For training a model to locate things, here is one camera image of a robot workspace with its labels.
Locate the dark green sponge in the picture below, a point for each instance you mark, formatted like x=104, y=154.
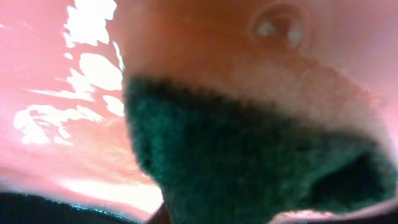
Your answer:
x=220, y=161

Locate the red tray with dark rim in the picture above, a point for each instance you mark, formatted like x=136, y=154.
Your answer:
x=66, y=149

